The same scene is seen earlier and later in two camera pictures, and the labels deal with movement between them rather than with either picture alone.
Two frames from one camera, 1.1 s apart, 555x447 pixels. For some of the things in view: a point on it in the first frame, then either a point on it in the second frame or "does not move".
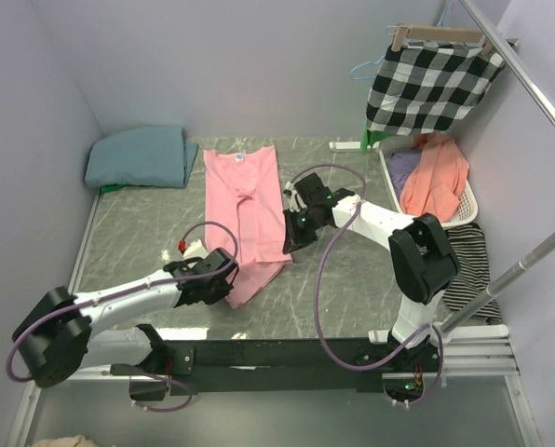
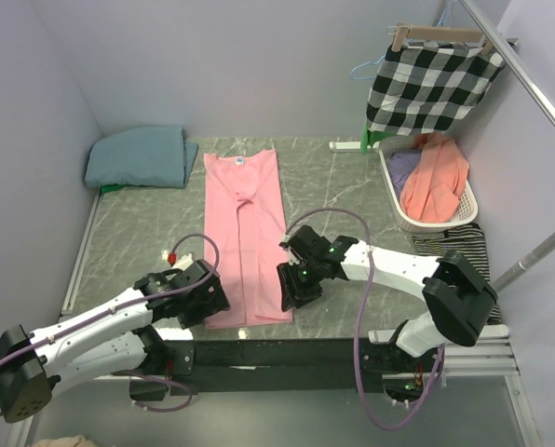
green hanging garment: (370, 137) does not move
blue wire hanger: (363, 65) does not move
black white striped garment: (474, 276) does not move
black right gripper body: (313, 220) to (304, 278)
